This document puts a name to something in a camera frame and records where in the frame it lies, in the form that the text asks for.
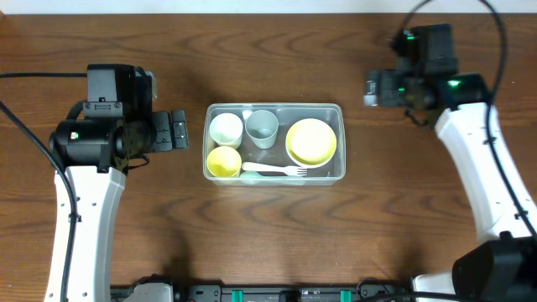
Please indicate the grey plastic cup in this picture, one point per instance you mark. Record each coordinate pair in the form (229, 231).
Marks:
(262, 127)

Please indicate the light green plastic spoon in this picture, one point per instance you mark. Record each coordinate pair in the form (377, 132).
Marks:
(256, 179)

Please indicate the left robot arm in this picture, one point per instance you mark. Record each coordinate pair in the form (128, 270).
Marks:
(94, 146)

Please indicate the pink plastic fork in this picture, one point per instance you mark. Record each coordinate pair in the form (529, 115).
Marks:
(288, 170)

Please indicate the clear plastic container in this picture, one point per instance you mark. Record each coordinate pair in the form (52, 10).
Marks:
(287, 114)

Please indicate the white plastic bowl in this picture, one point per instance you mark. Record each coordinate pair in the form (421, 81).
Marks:
(310, 163)

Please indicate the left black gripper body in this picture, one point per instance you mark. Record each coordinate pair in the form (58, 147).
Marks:
(179, 129)

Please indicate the yellow plastic cup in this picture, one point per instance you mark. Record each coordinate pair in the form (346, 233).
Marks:
(224, 162)

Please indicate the white plastic cup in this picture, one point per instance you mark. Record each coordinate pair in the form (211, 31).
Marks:
(226, 130)

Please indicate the yellow plastic bowl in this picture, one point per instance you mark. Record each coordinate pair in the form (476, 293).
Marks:
(310, 138)

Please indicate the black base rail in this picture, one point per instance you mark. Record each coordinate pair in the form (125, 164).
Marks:
(334, 293)

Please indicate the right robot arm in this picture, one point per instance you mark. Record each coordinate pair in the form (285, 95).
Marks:
(503, 265)

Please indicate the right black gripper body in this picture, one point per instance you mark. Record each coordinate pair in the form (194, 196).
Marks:
(373, 89)

